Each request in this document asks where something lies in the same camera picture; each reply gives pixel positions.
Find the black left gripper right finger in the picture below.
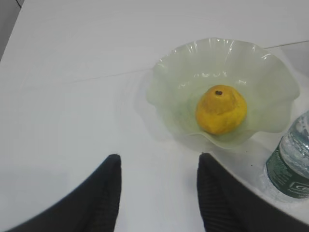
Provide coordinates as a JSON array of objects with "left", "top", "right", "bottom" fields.
[{"left": 197, "top": 153, "right": 309, "bottom": 232}]

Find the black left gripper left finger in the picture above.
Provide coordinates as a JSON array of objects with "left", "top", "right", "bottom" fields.
[{"left": 11, "top": 154, "right": 121, "bottom": 232}]

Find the clear plastic water bottle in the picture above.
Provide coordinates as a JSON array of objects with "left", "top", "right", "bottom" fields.
[{"left": 263, "top": 112, "right": 309, "bottom": 203}]

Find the yellow pear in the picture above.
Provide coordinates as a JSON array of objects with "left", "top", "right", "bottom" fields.
[{"left": 195, "top": 85, "right": 248, "bottom": 135}]

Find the green ruffled glass plate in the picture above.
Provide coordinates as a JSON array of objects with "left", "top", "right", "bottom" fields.
[{"left": 146, "top": 38, "right": 300, "bottom": 148}]

